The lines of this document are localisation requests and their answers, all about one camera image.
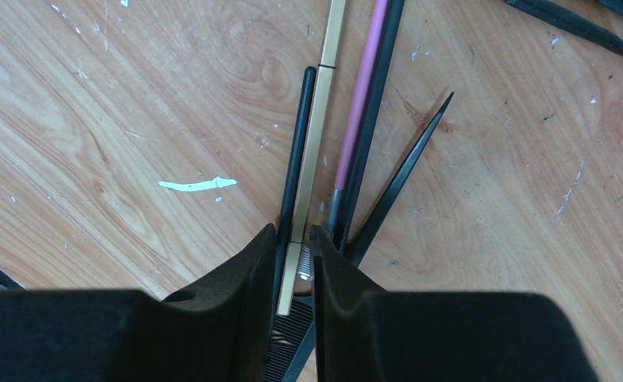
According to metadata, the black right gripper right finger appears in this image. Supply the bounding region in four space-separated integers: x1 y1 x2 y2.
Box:
310 225 598 381

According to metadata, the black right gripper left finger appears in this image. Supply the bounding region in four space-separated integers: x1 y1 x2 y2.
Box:
0 224 276 381

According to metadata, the slim black liner brush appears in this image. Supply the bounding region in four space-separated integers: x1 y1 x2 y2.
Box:
272 66 317 315

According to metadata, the gold handled makeup brush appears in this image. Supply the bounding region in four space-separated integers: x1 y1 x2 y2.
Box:
277 0 347 315

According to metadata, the pink handled brow brush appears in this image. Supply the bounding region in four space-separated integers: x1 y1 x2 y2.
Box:
325 0 388 235

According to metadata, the black spoolie brush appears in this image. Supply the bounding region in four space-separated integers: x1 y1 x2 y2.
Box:
333 0 405 251

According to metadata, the black leather brush roll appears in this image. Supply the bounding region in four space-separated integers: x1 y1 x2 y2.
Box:
504 1 623 57

